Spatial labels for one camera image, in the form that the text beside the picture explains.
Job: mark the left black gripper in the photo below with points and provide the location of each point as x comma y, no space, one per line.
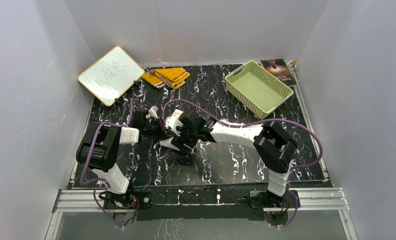
159,123

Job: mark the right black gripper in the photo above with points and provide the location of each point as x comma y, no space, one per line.
178,141

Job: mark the orange towel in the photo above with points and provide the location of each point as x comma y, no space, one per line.
173,78

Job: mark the wood framed whiteboard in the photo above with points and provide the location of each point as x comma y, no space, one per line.
111,75

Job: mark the green plastic basket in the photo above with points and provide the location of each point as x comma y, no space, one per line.
257,89

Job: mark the white towel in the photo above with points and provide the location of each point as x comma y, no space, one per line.
166,140

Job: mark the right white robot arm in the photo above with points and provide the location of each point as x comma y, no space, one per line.
274,145

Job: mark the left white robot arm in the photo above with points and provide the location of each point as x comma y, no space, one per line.
98,150

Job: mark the dark book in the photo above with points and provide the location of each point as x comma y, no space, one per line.
279,69

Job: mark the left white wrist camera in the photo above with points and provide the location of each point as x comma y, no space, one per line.
153,112

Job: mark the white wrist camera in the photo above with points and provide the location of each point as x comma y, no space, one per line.
173,123
153,112

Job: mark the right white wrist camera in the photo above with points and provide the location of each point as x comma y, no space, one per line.
173,123

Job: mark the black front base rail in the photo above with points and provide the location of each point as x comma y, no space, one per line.
213,201

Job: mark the aluminium frame rail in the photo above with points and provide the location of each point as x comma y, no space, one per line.
309,199

